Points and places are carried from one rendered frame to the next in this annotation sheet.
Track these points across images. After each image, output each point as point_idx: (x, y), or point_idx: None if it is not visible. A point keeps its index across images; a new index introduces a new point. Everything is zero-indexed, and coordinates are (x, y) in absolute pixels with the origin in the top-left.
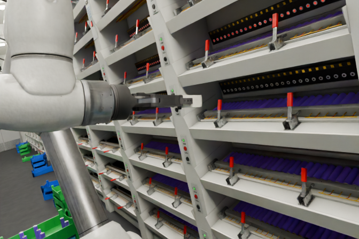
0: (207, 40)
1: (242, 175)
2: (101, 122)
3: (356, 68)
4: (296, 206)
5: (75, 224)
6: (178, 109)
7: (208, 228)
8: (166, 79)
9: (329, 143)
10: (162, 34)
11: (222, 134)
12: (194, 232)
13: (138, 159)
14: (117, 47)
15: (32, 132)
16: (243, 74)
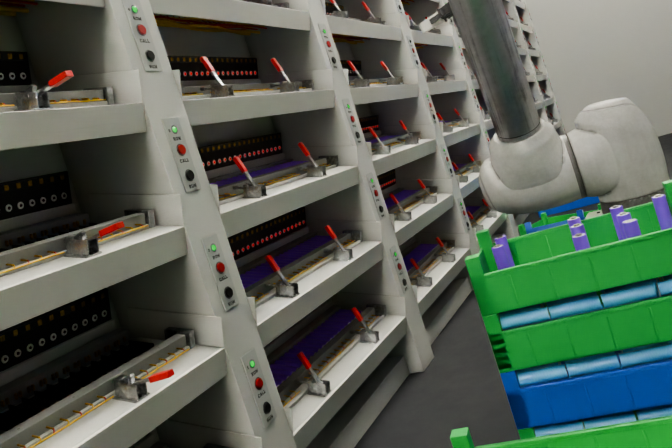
0: None
1: (375, 150)
2: None
3: (356, 67)
4: (418, 144)
5: (535, 106)
6: (446, 20)
7: (394, 236)
8: (313, 13)
9: (411, 91)
10: None
11: (374, 92)
12: (348, 327)
13: (253, 200)
14: None
15: None
16: (370, 35)
